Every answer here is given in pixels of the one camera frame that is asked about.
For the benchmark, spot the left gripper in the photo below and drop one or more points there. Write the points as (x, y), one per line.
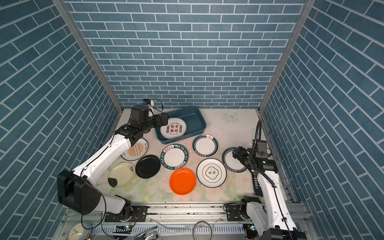
(158, 122)

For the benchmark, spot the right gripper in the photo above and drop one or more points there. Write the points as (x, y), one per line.
(240, 152)

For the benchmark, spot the green rim plate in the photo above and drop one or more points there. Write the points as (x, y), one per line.
(205, 146)
(231, 163)

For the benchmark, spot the white plate red characters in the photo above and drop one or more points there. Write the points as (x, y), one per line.
(175, 128)

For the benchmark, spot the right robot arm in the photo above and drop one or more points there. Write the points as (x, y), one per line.
(271, 218)

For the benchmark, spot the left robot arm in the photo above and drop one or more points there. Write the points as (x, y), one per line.
(76, 188)

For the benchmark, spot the teal plastic bin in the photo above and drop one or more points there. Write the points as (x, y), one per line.
(194, 120)

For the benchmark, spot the white plate quatrefoil pattern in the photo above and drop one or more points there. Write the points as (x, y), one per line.
(211, 173)

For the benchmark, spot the Hao Wei green plate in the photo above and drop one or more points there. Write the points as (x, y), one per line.
(174, 156)

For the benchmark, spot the white plate orange sunburst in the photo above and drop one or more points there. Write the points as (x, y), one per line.
(138, 150)

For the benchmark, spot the black calculator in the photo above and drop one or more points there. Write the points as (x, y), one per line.
(257, 189)

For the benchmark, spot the black plate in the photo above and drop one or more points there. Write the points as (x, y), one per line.
(148, 166)

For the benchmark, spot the cream plate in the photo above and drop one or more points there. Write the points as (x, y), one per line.
(121, 175)

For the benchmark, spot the white analog clock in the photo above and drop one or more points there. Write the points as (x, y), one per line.
(77, 232)

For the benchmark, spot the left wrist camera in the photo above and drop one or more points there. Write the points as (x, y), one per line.
(148, 102)

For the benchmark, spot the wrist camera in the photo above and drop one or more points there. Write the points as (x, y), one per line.
(262, 147)
(148, 102)

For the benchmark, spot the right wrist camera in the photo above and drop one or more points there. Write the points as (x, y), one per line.
(262, 147)

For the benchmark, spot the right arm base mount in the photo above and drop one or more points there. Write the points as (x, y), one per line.
(233, 212)

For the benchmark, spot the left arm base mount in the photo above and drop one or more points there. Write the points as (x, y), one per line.
(131, 214)

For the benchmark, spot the aluminium rail frame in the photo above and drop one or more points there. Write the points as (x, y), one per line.
(175, 221)

